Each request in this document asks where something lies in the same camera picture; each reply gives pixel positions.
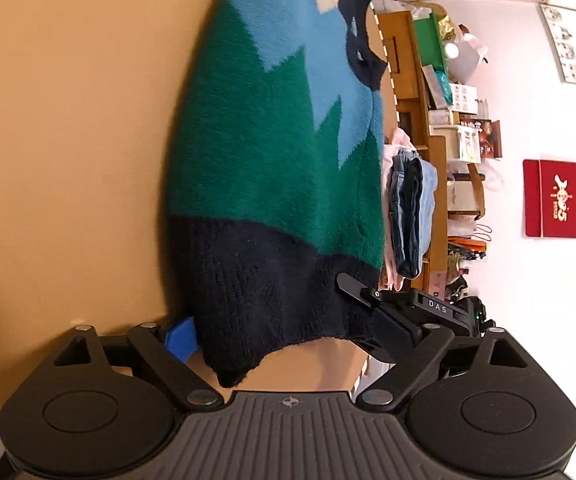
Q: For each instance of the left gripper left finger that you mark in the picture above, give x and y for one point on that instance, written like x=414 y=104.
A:
x=181 y=340

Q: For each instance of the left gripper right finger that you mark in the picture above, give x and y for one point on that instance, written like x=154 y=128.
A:
x=383 y=333

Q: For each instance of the blue green knitted vest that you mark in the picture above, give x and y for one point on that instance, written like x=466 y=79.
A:
x=274 y=183

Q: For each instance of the light blue denim garment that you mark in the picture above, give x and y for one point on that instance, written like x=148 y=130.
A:
x=411 y=202

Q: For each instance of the white plastic bag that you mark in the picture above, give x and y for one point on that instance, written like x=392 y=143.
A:
x=465 y=52

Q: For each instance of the green box on cabinet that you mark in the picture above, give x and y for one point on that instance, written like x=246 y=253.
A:
x=429 y=43

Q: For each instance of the wooden side cabinet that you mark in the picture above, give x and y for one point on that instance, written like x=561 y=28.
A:
x=408 y=109

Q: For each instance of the red wall calendar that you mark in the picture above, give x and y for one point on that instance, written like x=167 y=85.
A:
x=549 y=198

